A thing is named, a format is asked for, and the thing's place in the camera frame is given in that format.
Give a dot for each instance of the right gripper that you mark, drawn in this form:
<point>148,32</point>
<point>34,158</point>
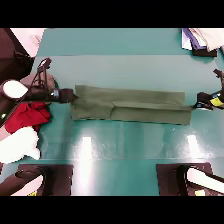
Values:
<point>204,100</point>

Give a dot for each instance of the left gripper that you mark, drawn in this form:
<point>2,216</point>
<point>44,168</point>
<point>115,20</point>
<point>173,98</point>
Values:
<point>67,95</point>

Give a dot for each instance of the green shirt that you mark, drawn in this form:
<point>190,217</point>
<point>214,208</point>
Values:
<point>133,106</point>

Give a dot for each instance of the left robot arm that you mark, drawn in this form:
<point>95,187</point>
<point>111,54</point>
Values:
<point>14,89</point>

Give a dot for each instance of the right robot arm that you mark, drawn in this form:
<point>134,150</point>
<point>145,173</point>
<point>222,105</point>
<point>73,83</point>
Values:
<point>203,176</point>

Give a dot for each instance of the dusky pink garment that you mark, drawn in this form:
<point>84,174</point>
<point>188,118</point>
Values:
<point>48,80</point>

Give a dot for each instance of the red garment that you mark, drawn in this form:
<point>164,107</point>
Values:
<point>28,116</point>

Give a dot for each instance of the black garment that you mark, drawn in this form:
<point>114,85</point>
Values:
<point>204,52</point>

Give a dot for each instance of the purple garment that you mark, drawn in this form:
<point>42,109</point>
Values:
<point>188,39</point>

